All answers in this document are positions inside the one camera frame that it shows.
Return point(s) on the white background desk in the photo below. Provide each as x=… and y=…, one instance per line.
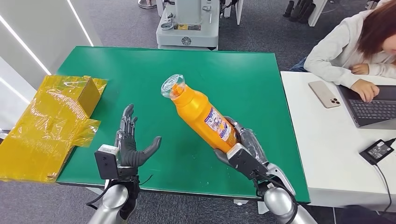
x=317, y=10

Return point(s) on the person's right hand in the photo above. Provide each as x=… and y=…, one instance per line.
x=366, y=89

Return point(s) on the person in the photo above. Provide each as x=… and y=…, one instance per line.
x=334, y=52

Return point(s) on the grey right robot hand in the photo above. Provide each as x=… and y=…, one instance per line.
x=252, y=142

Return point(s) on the silver round stand base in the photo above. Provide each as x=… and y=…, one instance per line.
x=147, y=3

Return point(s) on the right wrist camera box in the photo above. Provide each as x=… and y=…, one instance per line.
x=246, y=160

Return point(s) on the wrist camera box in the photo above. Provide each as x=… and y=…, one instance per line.
x=106, y=164
x=246, y=160

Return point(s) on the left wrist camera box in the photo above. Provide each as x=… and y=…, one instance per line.
x=106, y=164

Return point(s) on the grey laptop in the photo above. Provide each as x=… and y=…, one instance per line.
x=371, y=111

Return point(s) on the black tube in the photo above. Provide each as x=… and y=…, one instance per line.
x=297, y=12
x=288, y=9
x=307, y=14

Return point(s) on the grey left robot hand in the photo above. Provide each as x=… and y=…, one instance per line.
x=128, y=148

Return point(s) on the beige smartphone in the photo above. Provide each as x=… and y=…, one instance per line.
x=324, y=94

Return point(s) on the grey-white lift column machine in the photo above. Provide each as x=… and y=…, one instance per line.
x=185, y=31

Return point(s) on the orange bottle with clear cap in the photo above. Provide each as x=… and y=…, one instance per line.
x=198, y=114

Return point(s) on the yellow taped cardboard box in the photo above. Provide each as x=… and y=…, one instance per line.
x=46, y=123

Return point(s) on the white stand frame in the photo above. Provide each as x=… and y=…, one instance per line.
x=237, y=10

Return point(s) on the person's hand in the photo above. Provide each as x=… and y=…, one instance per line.
x=366, y=89
x=360, y=69

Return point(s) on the black power adapter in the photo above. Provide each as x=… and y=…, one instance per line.
x=376, y=151

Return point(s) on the person's left hand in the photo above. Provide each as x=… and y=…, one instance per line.
x=360, y=69

